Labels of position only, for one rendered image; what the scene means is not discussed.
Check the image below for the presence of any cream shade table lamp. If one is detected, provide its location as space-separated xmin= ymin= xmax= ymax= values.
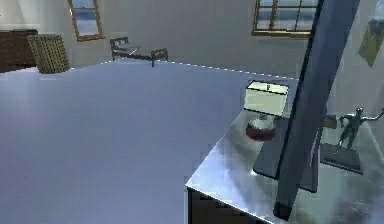
xmin=243 ymin=80 xmax=290 ymax=142

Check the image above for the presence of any dark flat panel on stand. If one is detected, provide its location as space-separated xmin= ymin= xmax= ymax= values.
xmin=253 ymin=0 xmax=362 ymax=222

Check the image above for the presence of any grey human figure statue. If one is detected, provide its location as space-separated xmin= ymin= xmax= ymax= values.
xmin=319 ymin=107 xmax=384 ymax=175

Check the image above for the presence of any wide wood framed window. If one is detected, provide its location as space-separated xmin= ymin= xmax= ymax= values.
xmin=251 ymin=0 xmax=320 ymax=38

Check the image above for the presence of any green wall picture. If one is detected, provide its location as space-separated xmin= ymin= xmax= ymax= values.
xmin=357 ymin=19 xmax=384 ymax=69

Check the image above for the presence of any woven tan laundry basket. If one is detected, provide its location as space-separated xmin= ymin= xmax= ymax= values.
xmin=27 ymin=33 xmax=71 ymax=75

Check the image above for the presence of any small tan box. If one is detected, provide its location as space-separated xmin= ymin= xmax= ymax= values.
xmin=322 ymin=114 xmax=338 ymax=130

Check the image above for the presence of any dark grey bench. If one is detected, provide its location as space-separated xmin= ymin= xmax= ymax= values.
xmin=109 ymin=36 xmax=169 ymax=68

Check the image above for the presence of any dark brown dresser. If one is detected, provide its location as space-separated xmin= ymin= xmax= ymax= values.
xmin=0 ymin=29 xmax=39 ymax=73

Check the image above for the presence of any silver top desk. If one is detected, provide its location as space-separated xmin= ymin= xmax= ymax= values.
xmin=185 ymin=107 xmax=384 ymax=224

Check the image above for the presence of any narrow wood framed window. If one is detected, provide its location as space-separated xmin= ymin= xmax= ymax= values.
xmin=67 ymin=0 xmax=106 ymax=42

